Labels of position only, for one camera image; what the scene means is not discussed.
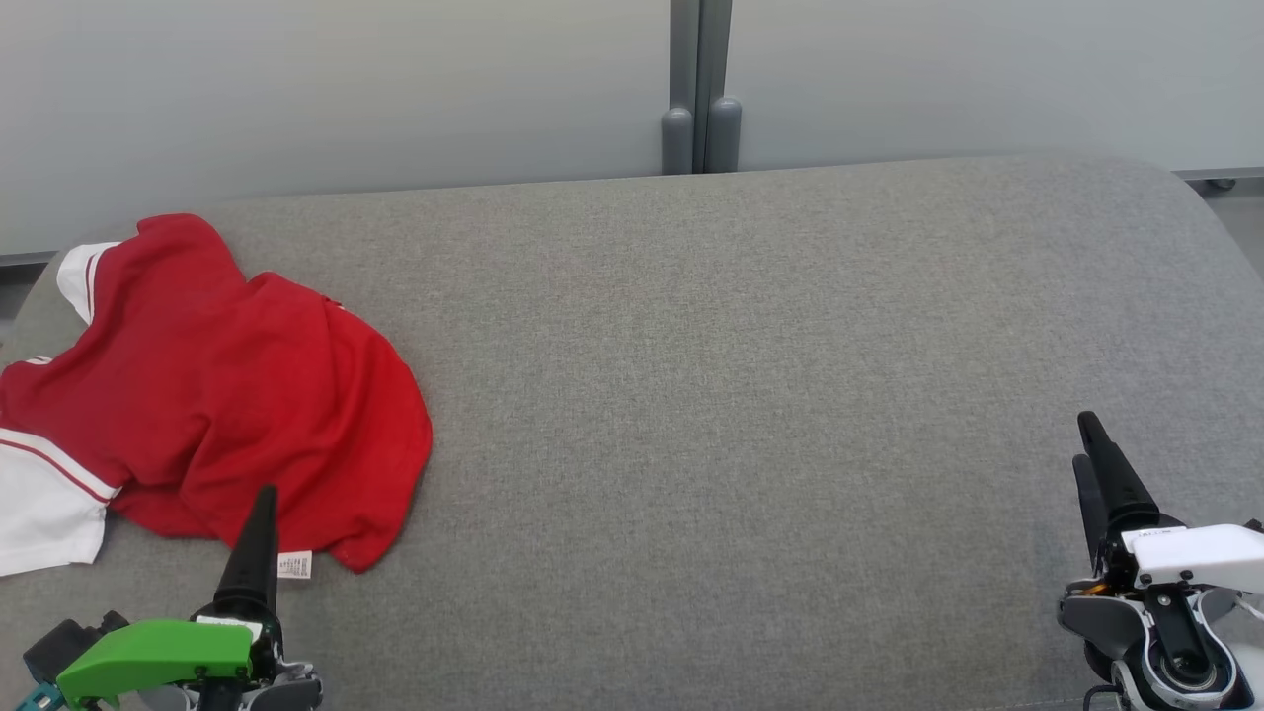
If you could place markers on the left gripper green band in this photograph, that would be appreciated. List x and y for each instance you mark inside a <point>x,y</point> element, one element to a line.
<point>158,652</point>

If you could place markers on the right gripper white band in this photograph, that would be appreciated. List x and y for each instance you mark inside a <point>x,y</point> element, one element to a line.
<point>1205,555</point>

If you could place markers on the red jersey shirt white sleeves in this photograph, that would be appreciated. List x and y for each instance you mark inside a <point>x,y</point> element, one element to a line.
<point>247,395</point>

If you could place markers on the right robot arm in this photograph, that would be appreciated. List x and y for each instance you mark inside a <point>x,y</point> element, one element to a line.
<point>1096,617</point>

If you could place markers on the small grey caster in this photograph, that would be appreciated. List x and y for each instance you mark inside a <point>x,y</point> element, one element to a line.
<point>1222,184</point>

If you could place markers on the grey frosted partition panel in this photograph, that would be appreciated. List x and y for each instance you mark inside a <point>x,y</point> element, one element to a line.
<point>326,99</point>
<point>987,69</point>

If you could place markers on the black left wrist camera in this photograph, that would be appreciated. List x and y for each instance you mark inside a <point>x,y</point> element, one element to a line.
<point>74,642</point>

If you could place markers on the grey partition post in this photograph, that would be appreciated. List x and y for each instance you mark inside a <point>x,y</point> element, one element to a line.
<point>677,138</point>
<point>723,133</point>

